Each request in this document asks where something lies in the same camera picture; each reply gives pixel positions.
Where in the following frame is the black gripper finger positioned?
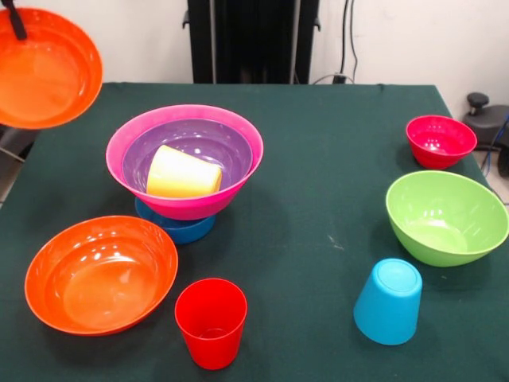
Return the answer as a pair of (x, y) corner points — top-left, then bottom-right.
(5, 0), (29, 41)

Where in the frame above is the orange bowl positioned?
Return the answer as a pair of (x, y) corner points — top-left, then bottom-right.
(24, 216), (179, 337)
(0, 7), (104, 131)

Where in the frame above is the purple bowl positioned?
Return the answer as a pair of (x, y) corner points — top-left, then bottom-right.
(122, 118), (255, 199)

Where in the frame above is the yellow cup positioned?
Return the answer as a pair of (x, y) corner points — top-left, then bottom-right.
(146, 144), (223, 199)

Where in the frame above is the large pink bowl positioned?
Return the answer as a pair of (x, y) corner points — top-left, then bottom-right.
(106, 103), (265, 221)

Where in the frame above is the black caster leg with knob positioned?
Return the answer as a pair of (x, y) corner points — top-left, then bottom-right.
(463, 92), (509, 178)
(0, 125), (39, 164)

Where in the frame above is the blue bowl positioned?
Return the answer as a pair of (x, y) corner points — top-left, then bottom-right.
(134, 197), (217, 245)

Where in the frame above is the red cup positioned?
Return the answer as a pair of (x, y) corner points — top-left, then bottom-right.
(174, 277), (249, 371)

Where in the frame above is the dark green tablecloth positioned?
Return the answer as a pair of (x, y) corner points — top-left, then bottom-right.
(0, 82), (509, 382)

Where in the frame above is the small crimson bowl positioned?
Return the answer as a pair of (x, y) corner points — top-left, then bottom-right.
(405, 115), (478, 170)

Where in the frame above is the light blue cup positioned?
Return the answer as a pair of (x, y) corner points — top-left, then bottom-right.
(353, 257), (424, 346)

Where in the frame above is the green bowl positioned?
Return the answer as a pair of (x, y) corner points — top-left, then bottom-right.
(385, 170), (509, 268)

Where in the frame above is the black wall cable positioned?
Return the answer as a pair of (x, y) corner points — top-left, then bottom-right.
(312, 0), (361, 85)

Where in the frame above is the blue cable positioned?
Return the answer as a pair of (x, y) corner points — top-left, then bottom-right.
(480, 115), (509, 176)

